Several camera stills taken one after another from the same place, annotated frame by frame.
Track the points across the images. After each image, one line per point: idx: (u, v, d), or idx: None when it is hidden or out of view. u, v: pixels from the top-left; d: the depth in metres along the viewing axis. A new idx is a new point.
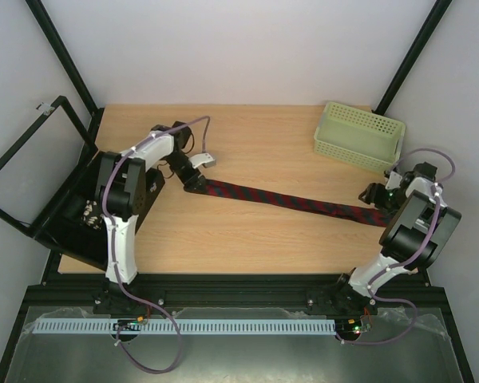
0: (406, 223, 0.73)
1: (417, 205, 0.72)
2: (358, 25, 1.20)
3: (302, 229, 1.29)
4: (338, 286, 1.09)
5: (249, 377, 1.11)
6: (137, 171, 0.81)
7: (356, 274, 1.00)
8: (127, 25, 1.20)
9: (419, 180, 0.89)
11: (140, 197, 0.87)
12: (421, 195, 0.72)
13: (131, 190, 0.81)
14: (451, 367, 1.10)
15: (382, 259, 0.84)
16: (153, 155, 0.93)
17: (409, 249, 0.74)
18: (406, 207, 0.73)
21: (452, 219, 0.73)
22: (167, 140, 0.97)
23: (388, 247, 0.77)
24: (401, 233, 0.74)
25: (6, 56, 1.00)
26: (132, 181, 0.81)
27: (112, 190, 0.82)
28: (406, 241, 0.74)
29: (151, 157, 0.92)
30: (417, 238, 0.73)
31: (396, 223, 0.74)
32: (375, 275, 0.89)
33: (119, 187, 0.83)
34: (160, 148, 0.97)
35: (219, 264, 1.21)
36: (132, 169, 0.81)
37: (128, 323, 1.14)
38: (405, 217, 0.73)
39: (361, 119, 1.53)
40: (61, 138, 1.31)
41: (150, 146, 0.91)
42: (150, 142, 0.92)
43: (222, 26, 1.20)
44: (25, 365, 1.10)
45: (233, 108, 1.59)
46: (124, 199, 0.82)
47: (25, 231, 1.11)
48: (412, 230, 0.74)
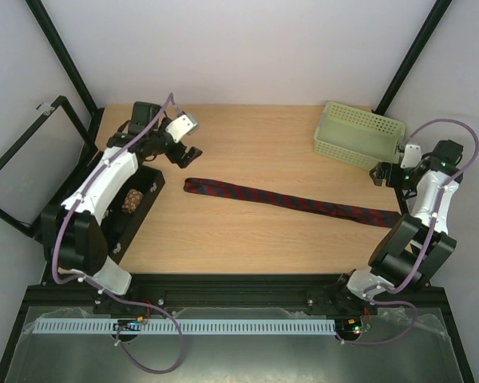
0: (393, 250, 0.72)
1: (405, 232, 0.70)
2: (358, 25, 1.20)
3: (302, 229, 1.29)
4: (338, 286, 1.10)
5: (249, 377, 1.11)
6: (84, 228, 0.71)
7: (353, 279, 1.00)
8: (127, 25, 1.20)
9: (431, 176, 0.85)
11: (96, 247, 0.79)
12: (410, 222, 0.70)
13: (81, 248, 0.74)
14: (451, 367, 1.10)
15: (374, 276, 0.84)
16: (110, 187, 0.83)
17: (397, 275, 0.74)
18: (393, 234, 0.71)
21: (443, 249, 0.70)
22: (125, 161, 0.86)
23: (377, 270, 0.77)
24: (389, 259, 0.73)
25: (6, 56, 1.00)
26: (81, 238, 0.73)
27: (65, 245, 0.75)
28: (396, 266, 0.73)
29: (106, 194, 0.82)
30: (405, 266, 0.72)
31: (384, 248, 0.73)
32: (370, 286, 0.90)
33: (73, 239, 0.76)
34: (118, 176, 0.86)
35: (219, 264, 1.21)
36: (78, 227, 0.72)
37: (128, 323, 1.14)
38: (392, 244, 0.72)
39: (361, 119, 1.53)
40: (61, 139, 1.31)
41: (100, 182, 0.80)
42: (99, 179, 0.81)
43: (222, 25, 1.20)
44: (25, 365, 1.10)
45: (233, 108, 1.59)
46: (78, 257, 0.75)
47: (25, 231, 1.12)
48: (400, 257, 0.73)
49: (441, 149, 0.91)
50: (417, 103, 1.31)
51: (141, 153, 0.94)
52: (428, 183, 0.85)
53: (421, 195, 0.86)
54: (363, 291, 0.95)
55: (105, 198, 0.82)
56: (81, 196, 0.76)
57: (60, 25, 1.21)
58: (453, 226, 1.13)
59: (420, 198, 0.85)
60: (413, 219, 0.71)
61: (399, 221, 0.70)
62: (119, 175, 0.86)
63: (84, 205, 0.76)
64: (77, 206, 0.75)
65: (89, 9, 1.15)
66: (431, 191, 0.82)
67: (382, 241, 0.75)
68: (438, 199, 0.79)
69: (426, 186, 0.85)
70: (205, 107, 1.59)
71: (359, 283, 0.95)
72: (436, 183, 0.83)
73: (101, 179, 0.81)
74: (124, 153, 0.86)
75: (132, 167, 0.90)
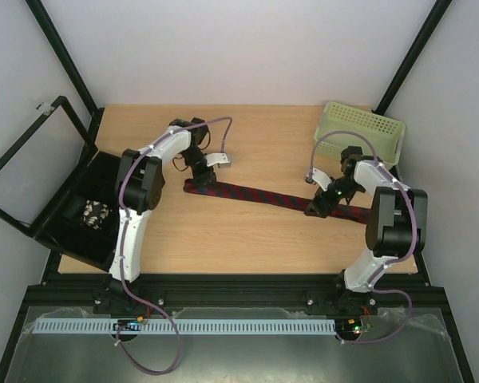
0: (387, 221, 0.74)
1: (389, 200, 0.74)
2: (358, 25, 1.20)
3: (303, 229, 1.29)
4: (338, 292, 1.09)
5: (249, 377, 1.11)
6: (154, 167, 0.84)
7: (351, 279, 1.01)
8: (126, 25, 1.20)
9: (362, 164, 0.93)
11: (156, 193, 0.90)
12: (387, 191, 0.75)
13: (148, 186, 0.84)
14: (451, 367, 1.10)
15: (377, 258, 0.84)
16: (171, 152, 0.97)
17: (402, 242, 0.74)
18: (380, 207, 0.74)
21: (421, 198, 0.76)
22: (184, 137, 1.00)
23: (382, 250, 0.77)
24: (389, 232, 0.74)
25: (6, 56, 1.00)
26: (149, 177, 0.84)
27: (128, 185, 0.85)
28: (396, 238, 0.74)
29: (168, 152, 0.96)
30: (403, 231, 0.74)
31: (378, 224, 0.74)
32: (375, 273, 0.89)
33: (136, 183, 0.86)
34: (177, 145, 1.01)
35: (219, 264, 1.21)
36: (149, 166, 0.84)
37: (128, 323, 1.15)
38: (383, 216, 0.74)
39: (361, 119, 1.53)
40: (61, 139, 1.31)
41: (168, 143, 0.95)
42: (168, 140, 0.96)
43: (223, 25, 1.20)
44: (25, 365, 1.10)
45: (233, 108, 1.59)
46: (140, 194, 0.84)
47: (25, 232, 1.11)
48: (394, 226, 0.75)
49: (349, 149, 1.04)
50: (417, 103, 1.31)
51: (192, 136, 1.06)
52: (365, 170, 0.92)
53: (367, 184, 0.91)
54: (369, 282, 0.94)
55: (167, 157, 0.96)
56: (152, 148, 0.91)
57: (60, 25, 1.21)
58: (453, 226, 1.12)
59: (370, 184, 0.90)
60: (386, 188, 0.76)
61: (378, 194, 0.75)
62: (179, 144, 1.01)
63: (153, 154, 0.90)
64: (148, 152, 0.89)
65: (89, 9, 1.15)
66: (372, 171, 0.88)
67: (373, 220, 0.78)
68: (385, 172, 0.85)
69: (366, 173, 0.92)
70: (205, 107, 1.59)
71: (359, 276, 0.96)
72: (370, 165, 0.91)
73: (168, 140, 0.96)
74: (183, 132, 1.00)
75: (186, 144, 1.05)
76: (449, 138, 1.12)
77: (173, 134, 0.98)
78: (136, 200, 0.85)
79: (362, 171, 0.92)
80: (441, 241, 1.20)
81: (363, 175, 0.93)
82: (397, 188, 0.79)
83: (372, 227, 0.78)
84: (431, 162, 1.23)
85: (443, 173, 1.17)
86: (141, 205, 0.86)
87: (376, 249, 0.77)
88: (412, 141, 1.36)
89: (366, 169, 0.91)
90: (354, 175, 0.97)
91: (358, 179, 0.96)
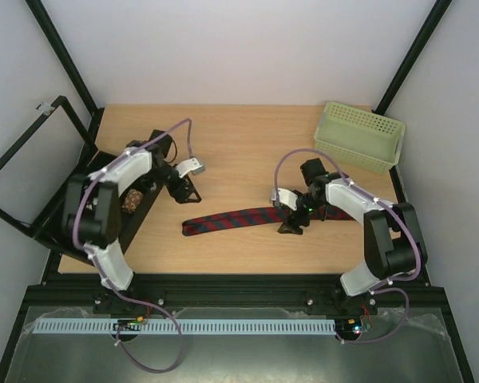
0: (387, 245, 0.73)
1: (382, 225, 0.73)
2: (358, 25, 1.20)
3: (302, 230, 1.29)
4: (339, 295, 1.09)
5: (249, 377, 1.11)
6: (111, 191, 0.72)
7: (353, 287, 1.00)
8: (126, 25, 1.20)
9: (332, 186, 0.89)
11: (113, 223, 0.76)
12: (377, 216, 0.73)
13: (104, 215, 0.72)
14: (451, 366, 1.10)
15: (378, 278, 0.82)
16: (128, 175, 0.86)
17: (408, 262, 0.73)
18: (376, 233, 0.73)
21: (408, 211, 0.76)
22: (143, 158, 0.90)
23: (390, 274, 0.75)
24: (392, 256, 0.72)
25: (7, 56, 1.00)
26: (104, 203, 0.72)
27: (82, 217, 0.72)
28: (401, 258, 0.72)
29: (125, 176, 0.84)
30: (404, 250, 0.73)
31: (381, 251, 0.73)
32: (378, 283, 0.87)
33: (89, 214, 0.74)
34: (136, 167, 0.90)
35: (219, 264, 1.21)
36: (104, 191, 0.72)
37: (128, 323, 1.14)
38: (382, 241, 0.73)
39: (361, 119, 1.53)
40: (61, 139, 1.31)
41: (126, 164, 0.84)
42: (126, 161, 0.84)
43: (222, 25, 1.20)
44: (24, 365, 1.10)
45: (233, 108, 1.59)
46: (96, 227, 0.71)
47: (25, 231, 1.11)
48: (394, 246, 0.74)
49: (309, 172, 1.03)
50: (418, 103, 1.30)
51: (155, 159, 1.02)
52: (338, 192, 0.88)
53: (346, 206, 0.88)
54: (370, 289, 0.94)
55: (124, 181, 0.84)
56: (107, 171, 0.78)
57: (59, 25, 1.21)
58: (453, 227, 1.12)
59: (349, 205, 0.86)
60: (374, 212, 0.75)
61: (370, 221, 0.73)
62: (138, 165, 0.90)
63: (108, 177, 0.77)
64: (101, 177, 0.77)
65: (89, 9, 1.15)
66: (347, 192, 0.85)
67: (371, 247, 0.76)
68: (361, 191, 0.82)
69: (340, 195, 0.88)
70: (205, 107, 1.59)
71: (361, 285, 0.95)
72: (342, 186, 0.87)
73: (125, 163, 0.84)
74: (142, 152, 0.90)
75: (146, 167, 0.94)
76: (449, 139, 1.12)
77: (130, 155, 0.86)
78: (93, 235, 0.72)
79: (336, 193, 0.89)
80: (441, 241, 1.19)
81: (338, 199, 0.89)
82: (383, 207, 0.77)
83: (373, 253, 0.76)
84: (431, 162, 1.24)
85: (443, 173, 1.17)
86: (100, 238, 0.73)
87: (385, 274, 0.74)
88: (412, 142, 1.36)
89: (339, 191, 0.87)
90: (327, 197, 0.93)
91: (332, 201, 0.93)
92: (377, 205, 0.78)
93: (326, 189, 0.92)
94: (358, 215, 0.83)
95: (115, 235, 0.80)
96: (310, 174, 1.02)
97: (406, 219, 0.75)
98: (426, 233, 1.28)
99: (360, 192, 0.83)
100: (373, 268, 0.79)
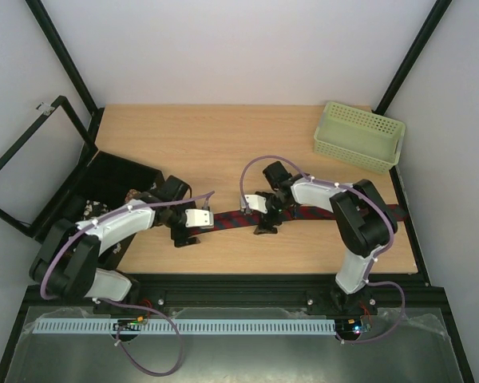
0: (359, 221, 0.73)
1: (348, 203, 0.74)
2: (358, 25, 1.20)
3: (302, 230, 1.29)
4: (341, 298, 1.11)
5: (249, 377, 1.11)
6: (88, 249, 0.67)
7: (347, 282, 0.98)
8: (125, 25, 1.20)
9: (296, 185, 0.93)
11: (86, 281, 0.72)
12: (342, 197, 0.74)
13: (73, 274, 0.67)
14: (451, 366, 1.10)
15: (364, 258, 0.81)
16: (121, 230, 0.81)
17: (382, 232, 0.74)
18: (346, 212, 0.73)
21: (367, 185, 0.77)
22: (144, 215, 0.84)
23: (371, 249, 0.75)
24: (367, 231, 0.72)
25: (5, 53, 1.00)
26: (77, 262, 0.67)
27: (55, 270, 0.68)
28: (375, 231, 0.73)
29: (116, 231, 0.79)
30: (375, 223, 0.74)
31: (356, 229, 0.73)
32: (368, 267, 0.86)
33: (62, 266, 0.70)
34: (134, 223, 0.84)
35: (219, 264, 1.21)
36: (81, 246, 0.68)
37: (128, 323, 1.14)
38: (354, 219, 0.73)
39: (362, 119, 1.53)
40: (60, 139, 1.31)
41: (121, 219, 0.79)
42: (123, 216, 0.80)
43: (222, 25, 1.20)
44: (24, 365, 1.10)
45: (232, 108, 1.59)
46: (65, 283, 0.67)
47: (25, 232, 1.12)
48: (366, 223, 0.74)
49: (274, 175, 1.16)
50: (418, 103, 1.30)
51: (159, 215, 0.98)
52: (303, 190, 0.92)
53: (314, 199, 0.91)
54: (364, 278, 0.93)
55: (113, 234, 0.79)
56: (96, 223, 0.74)
57: (59, 25, 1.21)
58: (454, 227, 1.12)
59: (317, 199, 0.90)
60: (338, 195, 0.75)
61: (336, 203, 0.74)
62: (136, 222, 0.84)
63: (95, 230, 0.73)
64: (88, 229, 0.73)
65: (89, 9, 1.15)
66: (310, 187, 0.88)
67: (346, 229, 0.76)
68: (321, 181, 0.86)
69: (306, 192, 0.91)
70: (204, 107, 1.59)
71: (354, 277, 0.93)
72: (304, 183, 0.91)
73: (121, 217, 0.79)
74: (145, 208, 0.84)
75: (147, 224, 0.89)
76: (449, 139, 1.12)
77: (131, 211, 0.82)
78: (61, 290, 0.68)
79: (300, 190, 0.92)
80: (442, 241, 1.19)
81: (304, 194, 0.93)
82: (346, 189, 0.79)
83: (349, 234, 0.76)
84: (431, 162, 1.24)
85: (442, 174, 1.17)
86: (63, 295, 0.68)
87: (366, 251, 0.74)
88: (412, 142, 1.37)
89: (303, 188, 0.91)
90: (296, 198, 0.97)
91: (303, 200, 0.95)
92: (340, 188, 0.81)
93: (292, 191, 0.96)
94: (326, 204, 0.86)
95: (83, 293, 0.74)
96: (273, 177, 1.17)
97: (368, 193, 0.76)
98: (426, 234, 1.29)
99: (318, 183, 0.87)
100: (354, 249, 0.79)
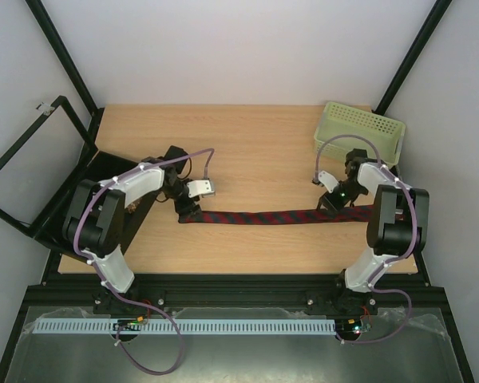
0: (389, 219, 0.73)
1: (390, 201, 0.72)
2: (358, 25, 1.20)
3: (303, 230, 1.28)
4: (338, 290, 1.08)
5: (249, 377, 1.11)
6: (115, 202, 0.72)
7: (352, 275, 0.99)
8: (125, 25, 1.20)
9: (366, 165, 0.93)
11: (114, 234, 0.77)
12: (390, 191, 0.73)
13: (104, 224, 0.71)
14: (451, 366, 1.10)
15: (377, 257, 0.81)
16: (137, 188, 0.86)
17: (402, 242, 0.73)
18: (382, 206, 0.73)
21: (422, 196, 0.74)
22: (156, 174, 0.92)
23: (384, 247, 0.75)
24: (389, 230, 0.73)
25: (7, 54, 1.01)
26: (108, 215, 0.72)
27: (85, 225, 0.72)
28: (396, 235, 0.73)
29: (136, 188, 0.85)
30: (404, 229, 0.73)
31: (380, 223, 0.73)
32: (374, 271, 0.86)
33: (92, 220, 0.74)
34: (148, 182, 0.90)
35: (219, 264, 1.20)
36: (109, 200, 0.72)
37: (128, 323, 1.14)
38: (384, 215, 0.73)
39: (362, 119, 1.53)
40: (61, 139, 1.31)
41: (138, 176, 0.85)
42: (137, 174, 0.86)
43: (222, 25, 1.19)
44: (24, 365, 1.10)
45: (232, 108, 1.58)
46: (96, 234, 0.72)
47: (25, 231, 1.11)
48: (396, 223, 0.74)
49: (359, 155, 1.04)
50: (418, 102, 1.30)
51: (167, 177, 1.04)
52: (368, 171, 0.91)
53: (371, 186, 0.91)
54: (369, 282, 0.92)
55: (132, 192, 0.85)
56: (117, 179, 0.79)
57: (60, 25, 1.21)
58: (453, 227, 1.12)
59: (372, 184, 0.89)
60: (389, 187, 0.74)
61: (380, 194, 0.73)
62: (150, 180, 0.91)
63: (117, 187, 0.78)
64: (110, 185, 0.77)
65: (89, 10, 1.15)
66: (374, 171, 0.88)
67: (374, 218, 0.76)
68: (389, 172, 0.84)
69: (369, 175, 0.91)
70: (204, 108, 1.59)
71: (359, 275, 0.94)
72: (374, 167, 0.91)
73: (137, 175, 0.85)
74: (155, 167, 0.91)
75: (158, 182, 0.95)
76: (449, 139, 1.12)
77: (144, 170, 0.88)
78: (93, 242, 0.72)
79: (367, 171, 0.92)
80: (443, 240, 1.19)
81: (367, 176, 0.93)
82: (399, 187, 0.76)
83: (374, 223, 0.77)
84: (431, 161, 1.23)
85: (443, 171, 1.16)
86: (96, 247, 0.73)
87: (375, 244, 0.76)
88: (412, 142, 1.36)
89: (369, 169, 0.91)
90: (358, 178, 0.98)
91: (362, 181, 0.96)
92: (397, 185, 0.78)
93: (359, 170, 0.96)
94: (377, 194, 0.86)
95: (113, 246, 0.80)
96: (350, 155, 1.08)
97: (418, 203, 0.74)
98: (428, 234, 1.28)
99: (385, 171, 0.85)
100: (369, 238, 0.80)
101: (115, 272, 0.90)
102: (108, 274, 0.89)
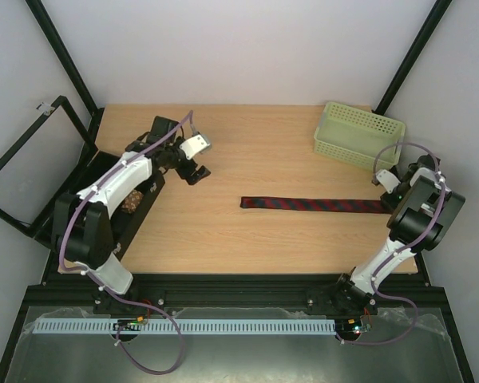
0: (413, 206, 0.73)
1: (422, 191, 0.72)
2: (358, 25, 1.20)
3: (303, 230, 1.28)
4: (338, 286, 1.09)
5: (248, 377, 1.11)
6: (96, 215, 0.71)
7: (358, 270, 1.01)
8: (125, 25, 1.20)
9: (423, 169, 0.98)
11: (103, 241, 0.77)
12: (427, 181, 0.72)
13: (89, 238, 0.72)
14: (451, 366, 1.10)
15: (389, 244, 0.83)
16: (122, 188, 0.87)
17: (414, 231, 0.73)
18: (413, 191, 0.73)
21: (457, 202, 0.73)
22: (140, 165, 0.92)
23: (397, 230, 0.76)
24: (410, 215, 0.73)
25: (7, 53, 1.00)
26: (91, 227, 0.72)
27: (71, 238, 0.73)
28: (412, 223, 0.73)
29: (120, 188, 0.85)
30: (422, 221, 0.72)
31: (403, 206, 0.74)
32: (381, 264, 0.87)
33: (78, 232, 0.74)
34: (134, 177, 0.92)
35: (219, 265, 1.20)
36: (91, 213, 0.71)
37: (128, 323, 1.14)
38: (410, 200, 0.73)
39: (361, 119, 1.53)
40: (61, 139, 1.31)
41: (118, 178, 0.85)
42: (118, 174, 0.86)
43: (222, 24, 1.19)
44: (25, 365, 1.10)
45: (232, 108, 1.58)
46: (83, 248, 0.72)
47: (25, 231, 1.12)
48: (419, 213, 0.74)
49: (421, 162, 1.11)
50: (418, 102, 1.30)
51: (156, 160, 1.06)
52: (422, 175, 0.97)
53: None
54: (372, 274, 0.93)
55: (118, 192, 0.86)
56: (96, 189, 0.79)
57: (60, 25, 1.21)
58: (453, 227, 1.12)
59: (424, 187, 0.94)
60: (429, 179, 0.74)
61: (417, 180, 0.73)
62: (135, 175, 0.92)
63: (98, 195, 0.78)
64: (91, 196, 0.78)
65: (88, 10, 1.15)
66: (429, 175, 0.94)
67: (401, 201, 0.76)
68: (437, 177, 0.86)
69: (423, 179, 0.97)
70: (205, 108, 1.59)
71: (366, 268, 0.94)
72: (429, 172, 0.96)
73: (118, 175, 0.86)
74: (140, 159, 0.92)
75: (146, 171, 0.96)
76: (448, 138, 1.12)
77: (126, 165, 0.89)
78: (80, 255, 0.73)
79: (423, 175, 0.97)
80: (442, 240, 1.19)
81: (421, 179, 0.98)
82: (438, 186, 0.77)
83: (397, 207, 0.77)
84: None
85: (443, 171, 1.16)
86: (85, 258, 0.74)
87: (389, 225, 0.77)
88: (412, 142, 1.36)
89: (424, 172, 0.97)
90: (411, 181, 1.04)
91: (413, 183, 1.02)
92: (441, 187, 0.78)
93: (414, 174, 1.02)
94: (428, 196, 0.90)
95: (104, 253, 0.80)
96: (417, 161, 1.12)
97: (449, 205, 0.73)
98: None
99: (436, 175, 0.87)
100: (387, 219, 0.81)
101: (109, 274, 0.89)
102: (104, 279, 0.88)
